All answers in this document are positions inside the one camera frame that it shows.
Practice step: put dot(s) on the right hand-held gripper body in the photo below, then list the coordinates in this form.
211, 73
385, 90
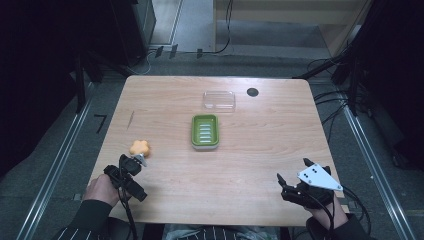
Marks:
311, 186

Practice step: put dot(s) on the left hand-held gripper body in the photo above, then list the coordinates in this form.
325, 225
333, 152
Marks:
124, 177

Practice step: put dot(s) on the orange flower-shaped soap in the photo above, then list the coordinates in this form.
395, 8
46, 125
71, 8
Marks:
140, 147

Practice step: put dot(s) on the person's left hand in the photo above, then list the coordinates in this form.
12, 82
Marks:
101, 190

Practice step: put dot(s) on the person's right hand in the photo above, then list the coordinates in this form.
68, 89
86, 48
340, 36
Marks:
328, 213

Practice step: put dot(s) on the thin wooden stick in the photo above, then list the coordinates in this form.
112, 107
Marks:
130, 120

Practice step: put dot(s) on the green soap dish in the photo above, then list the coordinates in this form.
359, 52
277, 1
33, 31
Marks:
205, 132

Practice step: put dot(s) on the black round table grommet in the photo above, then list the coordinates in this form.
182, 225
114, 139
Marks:
252, 92

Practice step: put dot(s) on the black metal stand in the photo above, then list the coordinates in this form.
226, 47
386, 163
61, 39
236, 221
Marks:
80, 83
346, 73

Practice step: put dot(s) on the clear plastic lid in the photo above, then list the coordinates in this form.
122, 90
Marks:
219, 101

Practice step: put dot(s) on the dark cabinet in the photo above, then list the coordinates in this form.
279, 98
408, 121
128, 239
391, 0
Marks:
131, 30

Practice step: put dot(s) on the light wooden shelf unit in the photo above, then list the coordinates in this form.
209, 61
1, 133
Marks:
286, 23

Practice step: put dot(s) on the metal floor rail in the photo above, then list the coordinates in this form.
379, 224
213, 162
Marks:
53, 173
376, 170

